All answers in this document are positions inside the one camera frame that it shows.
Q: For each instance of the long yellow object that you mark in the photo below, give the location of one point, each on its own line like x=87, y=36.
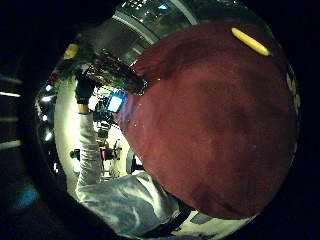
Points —
x=250, y=41

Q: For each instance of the blue and white box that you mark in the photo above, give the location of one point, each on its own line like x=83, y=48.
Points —
x=115, y=102

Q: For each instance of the the person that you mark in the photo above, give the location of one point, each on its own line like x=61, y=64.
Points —
x=133, y=204

